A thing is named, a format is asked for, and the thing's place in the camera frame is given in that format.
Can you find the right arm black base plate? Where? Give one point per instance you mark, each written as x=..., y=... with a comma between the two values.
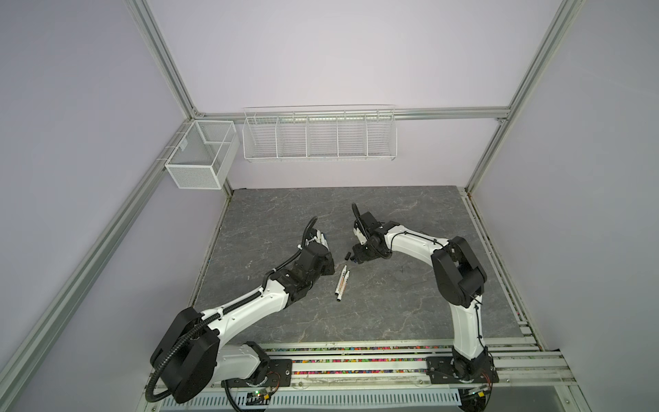
x=443, y=370

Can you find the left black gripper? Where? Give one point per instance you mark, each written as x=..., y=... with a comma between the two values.
x=329, y=269

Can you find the black whiteboard marker two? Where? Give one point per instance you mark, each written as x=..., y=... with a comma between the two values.
x=345, y=281

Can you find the white vented cable duct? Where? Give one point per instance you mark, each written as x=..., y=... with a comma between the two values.
x=350, y=400

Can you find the long white wire basket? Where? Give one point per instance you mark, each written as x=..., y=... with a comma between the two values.
x=320, y=133

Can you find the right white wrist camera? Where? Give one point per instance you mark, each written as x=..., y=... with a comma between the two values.
x=359, y=235

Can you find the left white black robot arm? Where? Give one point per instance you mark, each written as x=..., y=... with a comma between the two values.
x=196, y=348

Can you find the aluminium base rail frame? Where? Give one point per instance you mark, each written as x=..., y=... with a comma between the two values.
x=530, y=378

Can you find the black whiteboard marker one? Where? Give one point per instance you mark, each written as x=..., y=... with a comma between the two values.
x=341, y=280

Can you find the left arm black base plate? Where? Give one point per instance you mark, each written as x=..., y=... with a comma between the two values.
x=275, y=373

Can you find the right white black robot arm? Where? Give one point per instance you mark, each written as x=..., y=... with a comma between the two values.
x=460, y=280

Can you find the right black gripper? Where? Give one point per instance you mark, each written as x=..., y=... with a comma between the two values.
x=359, y=254

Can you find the white mesh box basket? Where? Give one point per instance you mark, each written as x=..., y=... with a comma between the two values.
x=204, y=155

